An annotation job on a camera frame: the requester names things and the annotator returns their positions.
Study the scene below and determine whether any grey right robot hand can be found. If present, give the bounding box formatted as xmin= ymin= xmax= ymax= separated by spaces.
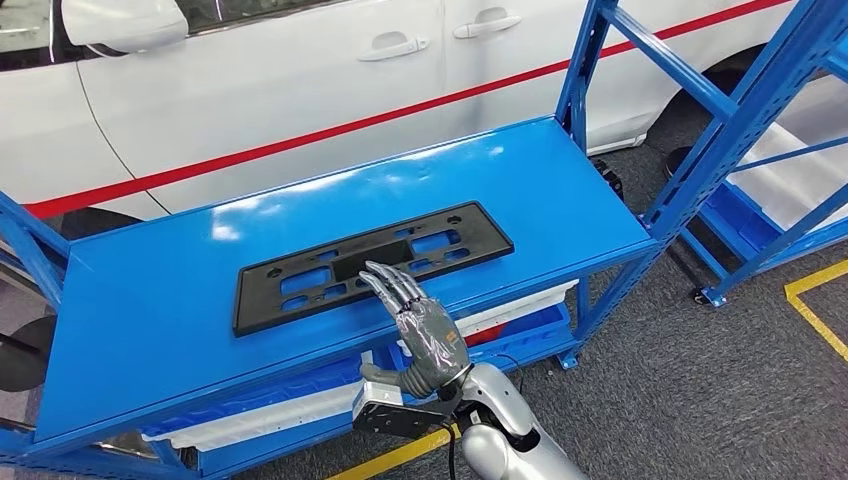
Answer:
xmin=358 ymin=259 xmax=473 ymax=400

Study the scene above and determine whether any black plastic licence plate frame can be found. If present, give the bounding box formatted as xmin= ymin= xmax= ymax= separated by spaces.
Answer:
xmin=231 ymin=201 xmax=516 ymax=338

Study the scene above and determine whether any blue metal shelf rack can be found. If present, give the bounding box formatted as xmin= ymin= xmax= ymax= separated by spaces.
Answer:
xmin=682 ymin=33 xmax=848 ymax=309
xmin=0 ymin=0 xmax=848 ymax=480

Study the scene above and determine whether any red flat item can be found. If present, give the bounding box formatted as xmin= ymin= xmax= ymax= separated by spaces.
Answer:
xmin=462 ymin=323 xmax=508 ymax=348

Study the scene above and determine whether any white plastic crate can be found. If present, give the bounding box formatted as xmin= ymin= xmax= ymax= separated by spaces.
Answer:
xmin=725 ymin=72 xmax=848 ymax=232
xmin=140 ymin=378 xmax=364 ymax=453
xmin=396 ymin=280 xmax=580 ymax=359

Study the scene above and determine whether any white car with red stripe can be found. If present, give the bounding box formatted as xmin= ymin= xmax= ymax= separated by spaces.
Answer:
xmin=0 ymin=0 xmax=796 ymax=223

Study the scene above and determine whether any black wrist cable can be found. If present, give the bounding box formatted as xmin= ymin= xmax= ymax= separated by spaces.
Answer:
xmin=442 ymin=422 xmax=460 ymax=480

